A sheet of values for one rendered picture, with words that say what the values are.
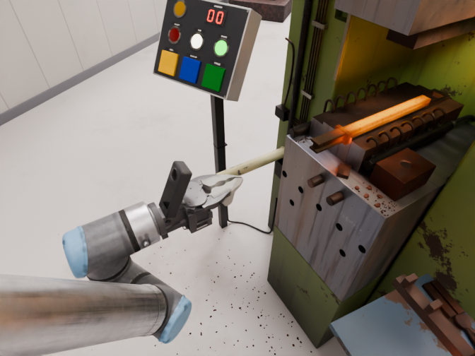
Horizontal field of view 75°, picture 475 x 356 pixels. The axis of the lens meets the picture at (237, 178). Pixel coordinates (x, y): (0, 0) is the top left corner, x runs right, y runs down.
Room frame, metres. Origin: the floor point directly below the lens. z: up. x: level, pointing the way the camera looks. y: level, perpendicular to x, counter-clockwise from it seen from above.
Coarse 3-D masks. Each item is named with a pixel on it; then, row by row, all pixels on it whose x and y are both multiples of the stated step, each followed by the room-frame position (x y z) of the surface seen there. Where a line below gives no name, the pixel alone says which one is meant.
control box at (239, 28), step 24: (168, 0) 1.20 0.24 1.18; (192, 0) 1.14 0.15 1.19; (168, 24) 1.15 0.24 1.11; (192, 24) 1.10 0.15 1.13; (216, 24) 1.05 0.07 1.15; (240, 24) 1.01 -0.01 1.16; (168, 48) 1.11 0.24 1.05; (192, 48) 1.06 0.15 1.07; (240, 48) 0.98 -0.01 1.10; (240, 72) 0.98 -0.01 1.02; (216, 96) 0.93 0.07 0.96
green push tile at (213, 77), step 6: (210, 66) 0.99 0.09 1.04; (216, 66) 0.98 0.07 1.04; (204, 72) 0.99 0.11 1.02; (210, 72) 0.98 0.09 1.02; (216, 72) 0.97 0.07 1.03; (222, 72) 0.96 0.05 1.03; (204, 78) 0.98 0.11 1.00; (210, 78) 0.97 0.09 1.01; (216, 78) 0.95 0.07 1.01; (222, 78) 0.95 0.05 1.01; (204, 84) 0.97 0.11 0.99; (210, 84) 0.96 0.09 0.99; (216, 84) 0.94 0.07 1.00; (216, 90) 0.93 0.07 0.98
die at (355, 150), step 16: (368, 96) 0.90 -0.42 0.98; (384, 96) 0.90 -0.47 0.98; (400, 96) 0.88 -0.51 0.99; (416, 96) 0.86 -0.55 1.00; (448, 96) 0.86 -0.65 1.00; (336, 112) 0.80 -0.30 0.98; (352, 112) 0.78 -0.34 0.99; (368, 112) 0.78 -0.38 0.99; (416, 112) 0.78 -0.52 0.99; (448, 112) 0.78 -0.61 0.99; (320, 128) 0.74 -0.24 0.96; (368, 128) 0.69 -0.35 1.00; (384, 128) 0.70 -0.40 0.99; (416, 128) 0.71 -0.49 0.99; (352, 144) 0.64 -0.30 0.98; (368, 144) 0.63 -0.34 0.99; (384, 144) 0.64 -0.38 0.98; (352, 160) 0.63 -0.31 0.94
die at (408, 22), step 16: (336, 0) 0.77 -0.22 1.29; (352, 0) 0.74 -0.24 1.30; (368, 0) 0.70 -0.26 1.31; (384, 0) 0.67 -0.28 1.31; (400, 0) 0.64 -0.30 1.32; (416, 0) 0.61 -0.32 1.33; (432, 0) 0.62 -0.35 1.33; (448, 0) 0.65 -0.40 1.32; (464, 0) 0.68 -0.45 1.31; (368, 16) 0.69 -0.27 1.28; (384, 16) 0.66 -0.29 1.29; (400, 16) 0.63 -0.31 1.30; (416, 16) 0.61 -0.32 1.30; (432, 16) 0.63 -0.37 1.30; (448, 16) 0.66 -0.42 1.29; (464, 16) 0.70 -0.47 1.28; (400, 32) 0.62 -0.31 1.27; (416, 32) 0.62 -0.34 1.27
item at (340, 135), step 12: (420, 96) 0.85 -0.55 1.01; (396, 108) 0.78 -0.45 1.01; (408, 108) 0.78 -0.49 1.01; (360, 120) 0.72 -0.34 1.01; (372, 120) 0.72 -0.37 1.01; (384, 120) 0.73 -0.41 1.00; (336, 132) 0.66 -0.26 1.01; (348, 132) 0.65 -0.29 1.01; (324, 144) 0.63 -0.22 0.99; (336, 144) 0.64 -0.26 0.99
